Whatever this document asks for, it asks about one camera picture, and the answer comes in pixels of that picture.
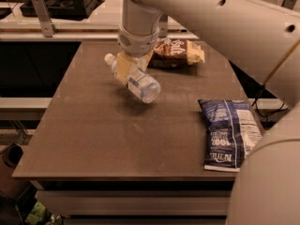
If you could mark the metal rail bracket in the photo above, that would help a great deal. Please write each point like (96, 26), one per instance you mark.
(163, 26)
(46, 24)
(289, 4)

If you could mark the left metal rail bracket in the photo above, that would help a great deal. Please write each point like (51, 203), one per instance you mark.
(46, 24)

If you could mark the green crumpled bag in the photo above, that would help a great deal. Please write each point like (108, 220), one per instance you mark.
(40, 215)

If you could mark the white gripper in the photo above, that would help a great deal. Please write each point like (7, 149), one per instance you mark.
(138, 44)

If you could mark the clear blue plastic water bottle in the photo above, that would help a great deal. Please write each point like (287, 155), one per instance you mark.
(139, 83)

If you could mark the blue chip bag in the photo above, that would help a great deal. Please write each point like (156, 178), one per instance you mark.
(232, 133)

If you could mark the middle metal rail bracket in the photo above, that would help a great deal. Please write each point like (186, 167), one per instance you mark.
(163, 26)

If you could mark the right metal rail bracket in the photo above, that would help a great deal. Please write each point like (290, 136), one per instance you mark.
(289, 4)

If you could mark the brown chip bag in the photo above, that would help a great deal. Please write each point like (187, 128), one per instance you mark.
(176, 53)

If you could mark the brown cardboard box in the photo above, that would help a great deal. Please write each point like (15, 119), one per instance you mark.
(9, 159)

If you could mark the black tray on floor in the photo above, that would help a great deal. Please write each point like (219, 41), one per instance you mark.
(75, 10)

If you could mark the metal guard rail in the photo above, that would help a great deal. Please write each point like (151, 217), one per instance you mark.
(21, 33)

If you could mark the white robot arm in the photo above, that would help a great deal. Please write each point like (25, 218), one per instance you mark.
(263, 40)

